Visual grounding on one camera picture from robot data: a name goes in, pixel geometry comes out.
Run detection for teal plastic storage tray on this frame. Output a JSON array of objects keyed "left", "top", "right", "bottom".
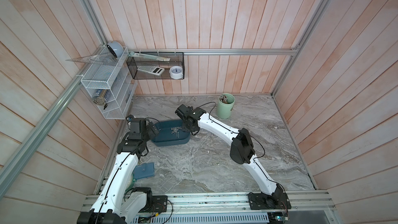
[{"left": 151, "top": 119, "right": 191, "bottom": 147}]

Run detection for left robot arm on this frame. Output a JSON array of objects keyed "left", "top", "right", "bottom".
[{"left": 77, "top": 115, "right": 159, "bottom": 224}]

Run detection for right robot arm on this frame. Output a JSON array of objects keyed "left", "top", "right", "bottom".
[{"left": 175, "top": 104, "right": 291, "bottom": 210}]

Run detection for pile of silver screws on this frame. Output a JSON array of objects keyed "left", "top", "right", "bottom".
[{"left": 171, "top": 127, "right": 182, "bottom": 138}]

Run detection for screws in green cup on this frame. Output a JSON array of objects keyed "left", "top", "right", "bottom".
[{"left": 219, "top": 94, "right": 230, "bottom": 104}]

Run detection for mint green cup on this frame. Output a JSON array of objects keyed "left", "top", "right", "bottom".
[{"left": 217, "top": 93, "right": 235, "bottom": 119}]

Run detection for white tape roll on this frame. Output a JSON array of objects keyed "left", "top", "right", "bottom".
[{"left": 169, "top": 66, "right": 184, "bottom": 80}]

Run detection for metal roll in rack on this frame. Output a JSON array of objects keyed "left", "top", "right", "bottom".
[{"left": 92, "top": 89, "right": 110, "bottom": 106}]

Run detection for white calculator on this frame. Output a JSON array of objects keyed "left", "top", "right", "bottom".
[{"left": 137, "top": 66, "right": 165, "bottom": 76}]

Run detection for green ruler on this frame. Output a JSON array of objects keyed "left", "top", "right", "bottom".
[{"left": 129, "top": 52, "right": 170, "bottom": 62}]

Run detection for clear triangle ruler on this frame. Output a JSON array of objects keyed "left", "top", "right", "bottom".
[{"left": 67, "top": 53, "right": 118, "bottom": 66}]

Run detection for grey round alarm clock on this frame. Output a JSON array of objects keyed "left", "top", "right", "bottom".
[{"left": 106, "top": 41, "right": 124, "bottom": 59}]

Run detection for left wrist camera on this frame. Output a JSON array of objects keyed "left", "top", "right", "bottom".
[{"left": 126, "top": 115, "right": 135, "bottom": 123}]

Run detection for white wire shelf rack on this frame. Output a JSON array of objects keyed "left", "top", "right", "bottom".
[{"left": 81, "top": 47, "right": 137, "bottom": 120}]

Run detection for black mesh wall basket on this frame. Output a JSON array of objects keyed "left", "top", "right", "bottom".
[{"left": 126, "top": 51, "right": 185, "bottom": 80}]

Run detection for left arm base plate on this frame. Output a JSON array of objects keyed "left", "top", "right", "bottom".
[{"left": 125, "top": 195, "right": 169, "bottom": 214}]

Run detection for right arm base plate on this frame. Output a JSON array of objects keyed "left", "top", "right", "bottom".
[{"left": 247, "top": 192, "right": 291, "bottom": 210}]

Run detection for aluminium front rail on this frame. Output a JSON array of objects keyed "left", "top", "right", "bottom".
[{"left": 81, "top": 190, "right": 335, "bottom": 214}]

